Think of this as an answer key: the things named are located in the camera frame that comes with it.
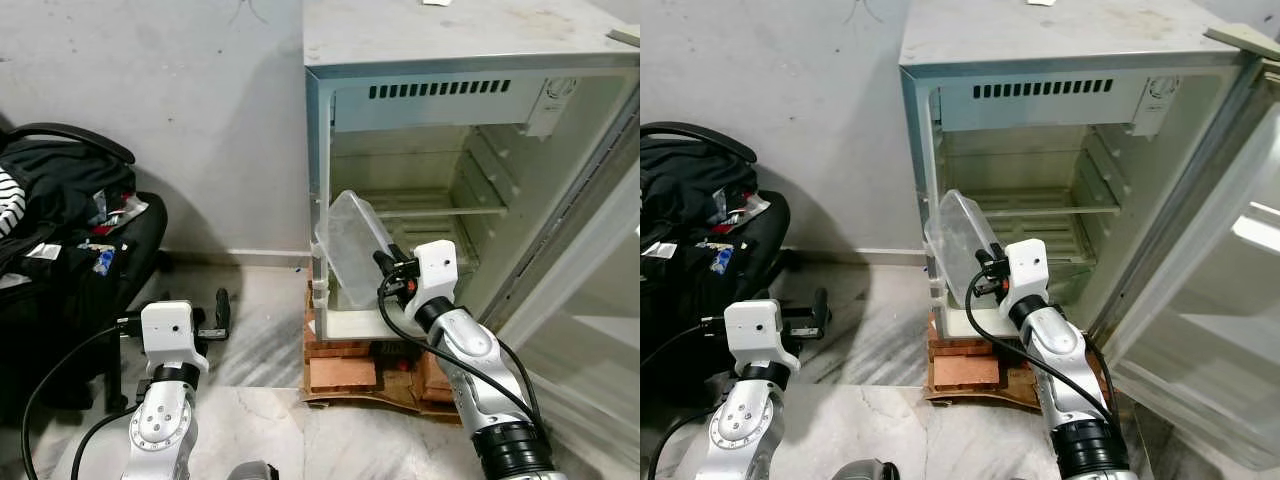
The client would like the black garment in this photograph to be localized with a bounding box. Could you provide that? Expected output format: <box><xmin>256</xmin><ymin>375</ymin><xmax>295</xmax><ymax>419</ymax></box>
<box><xmin>640</xmin><ymin>135</ymin><xmax>756</xmax><ymax>261</ymax></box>
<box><xmin>0</xmin><ymin>140</ymin><xmax>136</xmax><ymax>271</ymax></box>

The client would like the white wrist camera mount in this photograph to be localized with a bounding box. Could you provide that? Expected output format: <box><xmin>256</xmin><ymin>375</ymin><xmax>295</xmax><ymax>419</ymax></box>
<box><xmin>722</xmin><ymin>300</ymin><xmax>801</xmax><ymax>376</ymax></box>
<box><xmin>140</xmin><ymin>300</ymin><xmax>209</xmax><ymax>376</ymax></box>
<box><xmin>400</xmin><ymin>240</ymin><xmax>459</xmax><ymax>306</ymax></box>
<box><xmin>995</xmin><ymin>238</ymin><xmax>1049</xmax><ymax>304</ymax></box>

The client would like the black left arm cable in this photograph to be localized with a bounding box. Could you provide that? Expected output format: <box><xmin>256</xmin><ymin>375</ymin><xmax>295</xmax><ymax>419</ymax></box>
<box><xmin>640</xmin><ymin>318</ymin><xmax>726</xmax><ymax>356</ymax></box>
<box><xmin>648</xmin><ymin>408</ymin><xmax>703</xmax><ymax>480</ymax></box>
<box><xmin>70</xmin><ymin>408</ymin><xmax>136</xmax><ymax>480</ymax></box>
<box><xmin>20</xmin><ymin>320</ymin><xmax>143</xmax><ymax>480</ymax></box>

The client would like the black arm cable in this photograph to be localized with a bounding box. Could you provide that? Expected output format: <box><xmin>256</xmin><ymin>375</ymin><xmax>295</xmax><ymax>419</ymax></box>
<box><xmin>648</xmin><ymin>408</ymin><xmax>703</xmax><ymax>480</ymax></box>
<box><xmin>640</xmin><ymin>318</ymin><xmax>726</xmax><ymax>356</ymax></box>
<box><xmin>70</xmin><ymin>408</ymin><xmax>136</xmax><ymax>480</ymax></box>
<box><xmin>20</xmin><ymin>320</ymin><xmax>143</xmax><ymax>480</ymax></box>
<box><xmin>377</xmin><ymin>268</ymin><xmax>546</xmax><ymax>431</ymax></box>
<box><xmin>964</xmin><ymin>268</ymin><xmax>1126</xmax><ymax>426</ymax></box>

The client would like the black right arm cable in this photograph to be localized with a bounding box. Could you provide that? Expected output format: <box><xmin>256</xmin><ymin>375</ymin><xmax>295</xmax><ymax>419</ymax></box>
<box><xmin>377</xmin><ymin>268</ymin><xmax>546</xmax><ymax>431</ymax></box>
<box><xmin>964</xmin><ymin>268</ymin><xmax>1126</xmax><ymax>426</ymax></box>

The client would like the red brick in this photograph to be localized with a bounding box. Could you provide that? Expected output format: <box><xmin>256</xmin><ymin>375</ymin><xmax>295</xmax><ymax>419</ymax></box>
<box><xmin>308</xmin><ymin>355</ymin><xmax>379</xmax><ymax>393</ymax></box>
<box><xmin>932</xmin><ymin>355</ymin><xmax>1004</xmax><ymax>391</ymax></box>

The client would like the white mini fridge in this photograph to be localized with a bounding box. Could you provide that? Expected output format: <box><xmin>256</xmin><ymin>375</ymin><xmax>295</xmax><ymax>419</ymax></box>
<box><xmin>302</xmin><ymin>0</ymin><xmax>641</xmax><ymax>346</ymax></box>
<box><xmin>898</xmin><ymin>0</ymin><xmax>1263</xmax><ymax>341</ymax></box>

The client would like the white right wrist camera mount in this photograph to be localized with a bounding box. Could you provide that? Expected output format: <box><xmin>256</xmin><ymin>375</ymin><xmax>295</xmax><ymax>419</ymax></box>
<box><xmin>400</xmin><ymin>240</ymin><xmax>459</xmax><ymax>306</ymax></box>
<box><xmin>995</xmin><ymin>238</ymin><xmax>1049</xmax><ymax>304</ymax></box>

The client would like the white freezer compartment panel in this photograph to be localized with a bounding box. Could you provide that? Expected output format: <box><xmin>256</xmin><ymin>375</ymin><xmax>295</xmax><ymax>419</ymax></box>
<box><xmin>332</xmin><ymin>70</ymin><xmax>581</xmax><ymax>136</ymax></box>
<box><xmin>938</xmin><ymin>68</ymin><xmax>1181</xmax><ymax>133</ymax></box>

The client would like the white fridge door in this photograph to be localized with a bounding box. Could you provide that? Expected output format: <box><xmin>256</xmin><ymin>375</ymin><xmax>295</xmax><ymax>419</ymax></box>
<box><xmin>480</xmin><ymin>22</ymin><xmax>641</xmax><ymax>471</ymax></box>
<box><xmin>1085</xmin><ymin>22</ymin><xmax>1280</xmax><ymax>471</ymax></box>

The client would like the glass fridge shelf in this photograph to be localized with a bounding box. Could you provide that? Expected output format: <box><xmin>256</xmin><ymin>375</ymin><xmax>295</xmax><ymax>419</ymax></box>
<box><xmin>372</xmin><ymin>190</ymin><xmax>509</xmax><ymax>219</ymax></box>
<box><xmin>975</xmin><ymin>188</ymin><xmax>1121</xmax><ymax>217</ymax></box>

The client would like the black and white striped cloth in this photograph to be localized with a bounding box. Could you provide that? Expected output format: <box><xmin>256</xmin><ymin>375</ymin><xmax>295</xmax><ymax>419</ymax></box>
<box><xmin>0</xmin><ymin>168</ymin><xmax>26</xmax><ymax>239</ymax></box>

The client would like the black stroller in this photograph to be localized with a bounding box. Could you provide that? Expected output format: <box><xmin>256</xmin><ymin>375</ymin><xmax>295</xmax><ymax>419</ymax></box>
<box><xmin>0</xmin><ymin>122</ymin><xmax>169</xmax><ymax>421</ymax></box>
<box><xmin>640</xmin><ymin>122</ymin><xmax>791</xmax><ymax>401</ymax></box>

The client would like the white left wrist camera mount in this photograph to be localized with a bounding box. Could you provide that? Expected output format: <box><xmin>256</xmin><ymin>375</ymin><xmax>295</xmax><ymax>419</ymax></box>
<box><xmin>722</xmin><ymin>300</ymin><xmax>801</xmax><ymax>376</ymax></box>
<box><xmin>140</xmin><ymin>300</ymin><xmax>209</xmax><ymax>376</ymax></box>

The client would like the clear plastic food container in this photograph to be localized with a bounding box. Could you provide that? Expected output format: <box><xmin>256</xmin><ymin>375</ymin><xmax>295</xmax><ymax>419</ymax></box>
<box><xmin>923</xmin><ymin>188</ymin><xmax>1004</xmax><ymax>309</ymax></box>
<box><xmin>314</xmin><ymin>190</ymin><xmax>396</xmax><ymax>311</ymax></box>

